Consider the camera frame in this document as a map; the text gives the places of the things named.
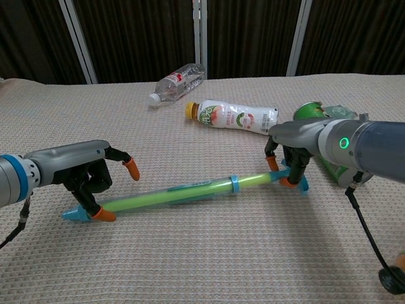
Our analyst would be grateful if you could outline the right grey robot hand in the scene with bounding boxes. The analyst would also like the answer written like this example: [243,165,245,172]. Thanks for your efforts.
[264,118,330,189]

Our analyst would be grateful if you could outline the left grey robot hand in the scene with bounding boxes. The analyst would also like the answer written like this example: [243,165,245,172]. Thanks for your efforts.
[23,139,141,223]

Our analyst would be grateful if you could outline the green blue water pump toy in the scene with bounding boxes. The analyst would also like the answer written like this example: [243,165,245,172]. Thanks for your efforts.
[101,167,309,213]

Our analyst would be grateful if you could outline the green chips can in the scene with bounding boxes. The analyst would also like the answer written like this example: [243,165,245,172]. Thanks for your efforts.
[292,100,375,188]

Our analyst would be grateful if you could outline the grey-green foil lid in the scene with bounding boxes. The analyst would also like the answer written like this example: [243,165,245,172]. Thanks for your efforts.
[321,103,359,120]

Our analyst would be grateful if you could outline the white drink bottle yellow cap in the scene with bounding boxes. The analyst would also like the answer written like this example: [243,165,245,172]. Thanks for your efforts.
[185,99,279,136]

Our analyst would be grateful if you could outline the dark brown screen panel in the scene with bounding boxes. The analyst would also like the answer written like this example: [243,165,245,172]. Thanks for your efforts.
[72,0,197,84]
[296,0,405,77]
[206,0,301,80]
[0,0,88,86]

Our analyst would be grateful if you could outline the clear plastic water bottle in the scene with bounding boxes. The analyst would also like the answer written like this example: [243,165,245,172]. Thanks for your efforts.
[147,63,206,108]

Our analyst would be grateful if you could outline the beige woven tablecloth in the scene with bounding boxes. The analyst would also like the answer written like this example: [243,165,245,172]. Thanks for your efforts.
[0,73,405,304]

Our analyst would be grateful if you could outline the black orange round object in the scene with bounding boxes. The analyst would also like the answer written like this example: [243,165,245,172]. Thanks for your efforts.
[378,250,405,296]

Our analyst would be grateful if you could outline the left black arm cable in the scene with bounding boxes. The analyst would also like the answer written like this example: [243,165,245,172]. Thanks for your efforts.
[0,196,32,250]

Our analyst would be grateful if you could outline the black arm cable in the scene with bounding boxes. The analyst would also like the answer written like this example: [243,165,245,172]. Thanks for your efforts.
[344,170,397,280]
[0,196,32,250]

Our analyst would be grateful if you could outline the white screen frame post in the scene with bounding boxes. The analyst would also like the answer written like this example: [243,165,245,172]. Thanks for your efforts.
[285,0,313,77]
[192,0,208,74]
[58,0,98,85]

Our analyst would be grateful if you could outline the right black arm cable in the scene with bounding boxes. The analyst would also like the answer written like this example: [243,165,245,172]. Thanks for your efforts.
[344,170,397,280]

